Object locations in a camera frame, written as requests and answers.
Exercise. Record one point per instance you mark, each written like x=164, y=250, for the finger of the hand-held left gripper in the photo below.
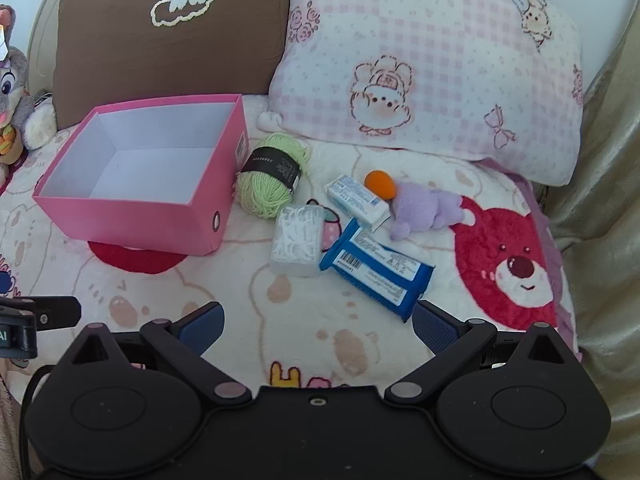
x=4, y=282
x=55, y=311

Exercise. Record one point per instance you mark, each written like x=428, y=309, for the printed bear blanket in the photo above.
x=325, y=320

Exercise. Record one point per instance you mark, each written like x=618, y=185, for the small white carton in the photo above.
x=355, y=202

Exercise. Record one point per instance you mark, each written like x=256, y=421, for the grey rabbit plush toy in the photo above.
x=15, y=80

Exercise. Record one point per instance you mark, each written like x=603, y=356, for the pink cardboard box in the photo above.
x=125, y=225

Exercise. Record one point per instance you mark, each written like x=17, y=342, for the blue wet wipes packet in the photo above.
x=380, y=270

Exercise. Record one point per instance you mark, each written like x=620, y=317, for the beige satin cloth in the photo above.
x=600, y=260

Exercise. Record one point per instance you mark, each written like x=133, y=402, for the pink checked pillow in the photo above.
x=425, y=35

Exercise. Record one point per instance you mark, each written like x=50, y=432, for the purple plush toy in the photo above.
x=425, y=207

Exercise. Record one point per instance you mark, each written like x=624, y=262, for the beige headboard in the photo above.
x=42, y=35

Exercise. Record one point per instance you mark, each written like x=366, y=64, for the clear floss pick box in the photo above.
x=295, y=240

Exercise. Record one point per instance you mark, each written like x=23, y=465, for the green yarn ball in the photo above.
x=260, y=195

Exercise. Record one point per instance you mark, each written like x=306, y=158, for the orange makeup sponge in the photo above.
x=380, y=183

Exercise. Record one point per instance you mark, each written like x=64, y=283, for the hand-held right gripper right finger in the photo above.
x=435, y=330

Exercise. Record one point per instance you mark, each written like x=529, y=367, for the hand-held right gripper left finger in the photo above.
x=202, y=329

